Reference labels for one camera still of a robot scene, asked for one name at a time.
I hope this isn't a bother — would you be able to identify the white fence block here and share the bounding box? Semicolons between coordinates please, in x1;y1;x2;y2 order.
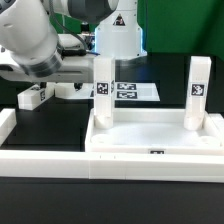
0;108;17;146
210;114;224;141

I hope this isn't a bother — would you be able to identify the black cable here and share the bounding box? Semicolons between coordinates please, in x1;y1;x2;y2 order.
49;0;101;58

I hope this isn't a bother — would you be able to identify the white desk top tray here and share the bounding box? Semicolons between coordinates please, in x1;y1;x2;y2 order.
85;108;224;156

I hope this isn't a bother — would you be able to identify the white marker sheet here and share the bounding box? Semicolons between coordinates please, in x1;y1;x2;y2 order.
66;81;161;102

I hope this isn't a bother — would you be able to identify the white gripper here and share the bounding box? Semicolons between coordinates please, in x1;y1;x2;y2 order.
0;53;95;91

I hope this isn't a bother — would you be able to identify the white front fence bar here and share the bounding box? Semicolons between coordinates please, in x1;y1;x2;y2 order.
0;150;224;183

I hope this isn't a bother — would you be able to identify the white left fence block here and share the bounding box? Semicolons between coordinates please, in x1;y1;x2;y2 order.
0;108;17;146

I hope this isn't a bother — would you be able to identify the white right fence block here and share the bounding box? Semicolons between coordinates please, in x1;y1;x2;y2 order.
210;114;224;141

